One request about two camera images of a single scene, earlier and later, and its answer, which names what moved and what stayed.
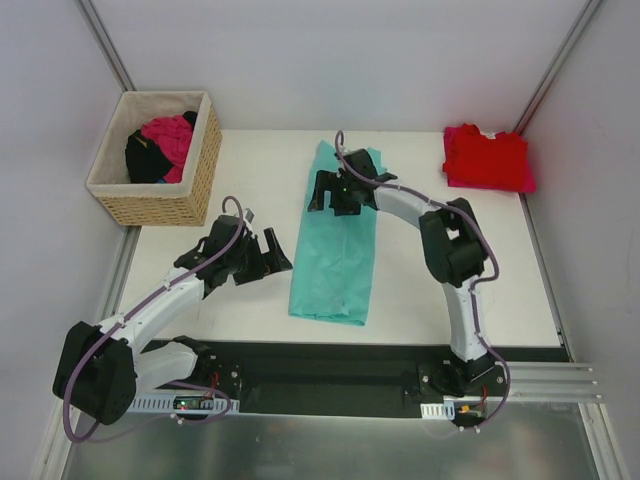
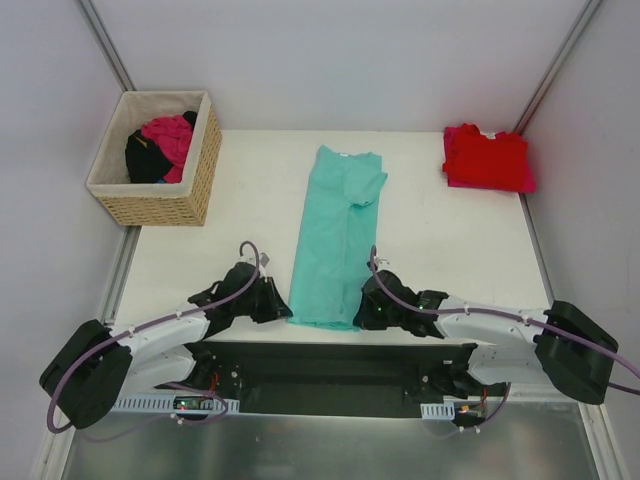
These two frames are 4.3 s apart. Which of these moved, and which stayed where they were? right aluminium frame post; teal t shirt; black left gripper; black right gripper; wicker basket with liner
Moved: black left gripper; black right gripper
Stayed: teal t shirt; right aluminium frame post; wicker basket with liner
